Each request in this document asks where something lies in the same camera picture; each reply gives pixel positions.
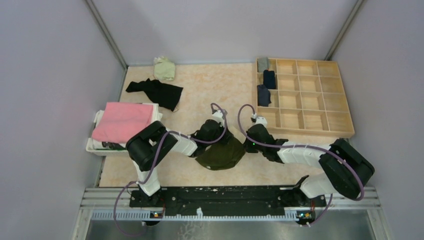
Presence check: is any wooden compartment tray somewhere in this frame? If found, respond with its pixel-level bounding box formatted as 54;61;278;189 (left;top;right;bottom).
253;57;355;138

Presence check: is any dark green underwear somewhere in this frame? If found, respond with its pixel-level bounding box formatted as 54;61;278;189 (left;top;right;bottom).
195;136;246;171

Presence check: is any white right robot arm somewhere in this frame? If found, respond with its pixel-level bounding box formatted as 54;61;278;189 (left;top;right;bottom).
244;124;375;206

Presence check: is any grey underwear white waistband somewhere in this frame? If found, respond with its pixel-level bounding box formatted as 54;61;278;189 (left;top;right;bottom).
256;57;270;73

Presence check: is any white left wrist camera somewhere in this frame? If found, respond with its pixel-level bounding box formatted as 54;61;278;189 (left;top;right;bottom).
212;110;227;126

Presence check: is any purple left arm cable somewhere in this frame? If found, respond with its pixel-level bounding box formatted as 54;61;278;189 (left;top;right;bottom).
113;102;229;238

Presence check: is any aluminium frame rail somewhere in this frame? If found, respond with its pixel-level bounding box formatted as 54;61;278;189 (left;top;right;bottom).
72;185;393;240

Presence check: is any navy orange underwear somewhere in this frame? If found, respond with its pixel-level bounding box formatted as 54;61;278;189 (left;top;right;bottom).
263;69;277;90

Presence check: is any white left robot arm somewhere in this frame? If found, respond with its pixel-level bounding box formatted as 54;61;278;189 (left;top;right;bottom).
126;119;234;207

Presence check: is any white perforated plastic basket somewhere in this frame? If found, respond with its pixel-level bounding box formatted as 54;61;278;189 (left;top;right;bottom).
85;110;157;157

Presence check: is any light green underwear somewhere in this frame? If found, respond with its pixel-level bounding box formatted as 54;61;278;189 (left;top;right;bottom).
153;56;176;81

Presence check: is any navy underwear cream waistband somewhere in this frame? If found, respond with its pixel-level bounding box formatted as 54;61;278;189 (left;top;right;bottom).
256;84;272;107

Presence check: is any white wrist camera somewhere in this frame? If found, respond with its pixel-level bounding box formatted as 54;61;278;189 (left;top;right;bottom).
251;113;268;128
212;110;227;126

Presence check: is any pink folded cloth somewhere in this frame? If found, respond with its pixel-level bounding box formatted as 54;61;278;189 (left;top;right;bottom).
91;102;154;144

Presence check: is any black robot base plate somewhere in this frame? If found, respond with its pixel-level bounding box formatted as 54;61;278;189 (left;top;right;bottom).
129;185;327;217

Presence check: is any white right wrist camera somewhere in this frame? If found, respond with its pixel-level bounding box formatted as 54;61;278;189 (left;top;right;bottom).
251;113;268;128

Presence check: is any black underwear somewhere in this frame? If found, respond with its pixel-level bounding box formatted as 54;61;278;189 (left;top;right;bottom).
125;78;184;112

